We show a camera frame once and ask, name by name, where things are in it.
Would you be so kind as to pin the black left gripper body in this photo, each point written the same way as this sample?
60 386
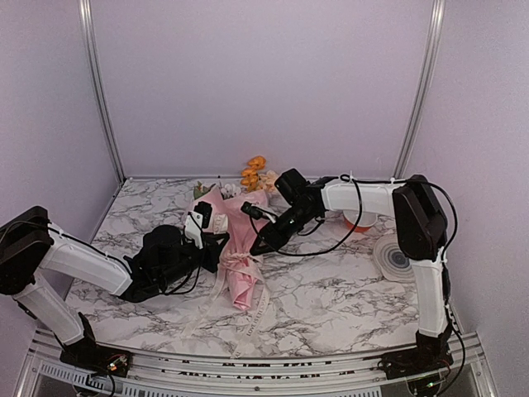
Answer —
172 274

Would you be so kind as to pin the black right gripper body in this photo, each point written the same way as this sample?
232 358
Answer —
283 236

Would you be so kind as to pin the pink wrapping paper sheet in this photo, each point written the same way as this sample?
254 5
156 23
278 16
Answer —
225 210

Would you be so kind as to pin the cream ribbon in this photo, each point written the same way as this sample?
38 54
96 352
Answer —
238 272

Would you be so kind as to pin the peach flower long green stem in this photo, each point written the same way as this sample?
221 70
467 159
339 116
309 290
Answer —
267 181

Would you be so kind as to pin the orange flower stem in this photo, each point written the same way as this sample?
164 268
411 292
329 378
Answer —
251 173

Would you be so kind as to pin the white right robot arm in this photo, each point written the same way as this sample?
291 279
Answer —
420 242

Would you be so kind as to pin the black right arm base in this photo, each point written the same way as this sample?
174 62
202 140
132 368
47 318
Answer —
429 354

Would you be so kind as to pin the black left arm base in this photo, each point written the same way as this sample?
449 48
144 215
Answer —
88 354

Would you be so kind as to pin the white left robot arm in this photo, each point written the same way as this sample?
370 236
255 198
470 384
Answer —
32 247

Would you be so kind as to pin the orange bowl white inside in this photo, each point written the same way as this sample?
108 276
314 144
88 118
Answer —
362 222

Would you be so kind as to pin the grey swirl ceramic plate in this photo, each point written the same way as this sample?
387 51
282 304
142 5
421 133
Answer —
391 261

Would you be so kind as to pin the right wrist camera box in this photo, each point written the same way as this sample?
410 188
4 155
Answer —
291 185

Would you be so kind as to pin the aluminium front rail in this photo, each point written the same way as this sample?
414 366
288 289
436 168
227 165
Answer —
171 374

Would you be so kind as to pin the aluminium frame left post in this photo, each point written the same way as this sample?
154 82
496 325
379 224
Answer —
86 17

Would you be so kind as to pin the aluminium frame post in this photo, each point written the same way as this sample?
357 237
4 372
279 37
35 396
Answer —
86 17
424 83

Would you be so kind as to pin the aluminium frame right post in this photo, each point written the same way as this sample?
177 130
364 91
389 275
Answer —
424 83

